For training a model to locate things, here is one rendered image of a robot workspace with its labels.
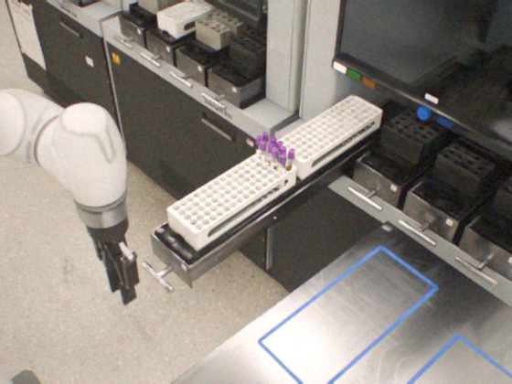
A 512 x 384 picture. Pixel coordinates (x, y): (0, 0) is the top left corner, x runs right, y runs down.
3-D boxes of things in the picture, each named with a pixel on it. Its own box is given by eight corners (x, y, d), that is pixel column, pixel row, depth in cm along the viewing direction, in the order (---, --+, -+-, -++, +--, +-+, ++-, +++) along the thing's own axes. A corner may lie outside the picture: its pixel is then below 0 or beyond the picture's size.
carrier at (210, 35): (226, 49, 179) (225, 32, 175) (220, 52, 178) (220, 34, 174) (200, 36, 185) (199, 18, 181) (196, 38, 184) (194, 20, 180)
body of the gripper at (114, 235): (136, 214, 104) (143, 250, 110) (109, 190, 108) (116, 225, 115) (100, 236, 100) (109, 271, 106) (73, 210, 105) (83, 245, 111)
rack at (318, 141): (350, 113, 159) (353, 93, 155) (379, 130, 154) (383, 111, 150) (271, 163, 144) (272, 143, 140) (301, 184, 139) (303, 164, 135)
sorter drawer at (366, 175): (493, 79, 184) (501, 53, 178) (534, 97, 177) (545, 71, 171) (340, 189, 148) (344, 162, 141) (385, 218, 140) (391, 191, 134)
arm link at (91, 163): (144, 183, 101) (90, 154, 107) (132, 108, 91) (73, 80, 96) (97, 220, 95) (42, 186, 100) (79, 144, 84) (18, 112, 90)
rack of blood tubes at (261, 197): (266, 166, 143) (267, 146, 139) (296, 187, 138) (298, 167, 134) (167, 229, 128) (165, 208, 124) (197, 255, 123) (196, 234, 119)
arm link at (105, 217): (107, 164, 105) (112, 188, 109) (61, 187, 100) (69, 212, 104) (137, 189, 100) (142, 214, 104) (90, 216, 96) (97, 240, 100)
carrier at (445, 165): (479, 195, 134) (486, 175, 130) (474, 198, 133) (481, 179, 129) (436, 169, 140) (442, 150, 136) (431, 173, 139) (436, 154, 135)
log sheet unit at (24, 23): (21, 52, 285) (0, -19, 261) (50, 75, 271) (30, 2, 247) (16, 54, 284) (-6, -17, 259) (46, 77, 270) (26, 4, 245)
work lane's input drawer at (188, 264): (350, 124, 167) (354, 98, 160) (389, 147, 159) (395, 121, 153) (136, 263, 130) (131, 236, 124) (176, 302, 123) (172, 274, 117)
